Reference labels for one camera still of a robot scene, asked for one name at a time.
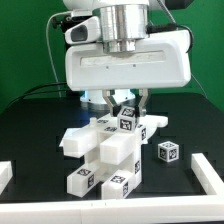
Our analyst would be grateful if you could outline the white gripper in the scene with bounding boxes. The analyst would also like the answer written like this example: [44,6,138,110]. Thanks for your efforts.
[65,30,191,117]

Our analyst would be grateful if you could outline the white tagged cube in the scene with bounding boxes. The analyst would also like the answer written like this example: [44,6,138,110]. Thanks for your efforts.
[117,106,138,132]
[158,141,179,162]

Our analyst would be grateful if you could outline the white chair back frame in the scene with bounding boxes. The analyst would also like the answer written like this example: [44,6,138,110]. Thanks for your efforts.
[60,114,168,165]

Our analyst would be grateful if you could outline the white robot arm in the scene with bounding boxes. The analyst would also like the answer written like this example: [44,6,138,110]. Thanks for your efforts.
[64,0,194,116]

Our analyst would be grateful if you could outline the white tag sheet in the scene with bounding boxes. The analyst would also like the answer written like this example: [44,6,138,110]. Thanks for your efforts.
[59,136,71,147]

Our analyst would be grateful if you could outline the white obstacle fence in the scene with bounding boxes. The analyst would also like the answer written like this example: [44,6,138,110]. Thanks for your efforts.
[0,153,224,224]

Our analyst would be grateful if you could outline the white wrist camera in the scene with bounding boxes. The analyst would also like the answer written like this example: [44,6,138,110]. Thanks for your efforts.
[65,16,101,45]

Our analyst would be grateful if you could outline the black cables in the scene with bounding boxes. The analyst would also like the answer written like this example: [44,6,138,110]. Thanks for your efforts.
[4,81,69,109]

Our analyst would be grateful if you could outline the black camera stand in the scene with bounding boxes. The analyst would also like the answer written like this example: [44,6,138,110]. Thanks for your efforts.
[51,14,83,98]

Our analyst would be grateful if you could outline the grey camera on stand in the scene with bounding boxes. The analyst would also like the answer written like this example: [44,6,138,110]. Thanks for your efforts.
[71,9,92,18]

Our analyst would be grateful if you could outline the white camera cable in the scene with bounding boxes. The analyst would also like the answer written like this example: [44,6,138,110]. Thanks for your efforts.
[45,11,73,99]

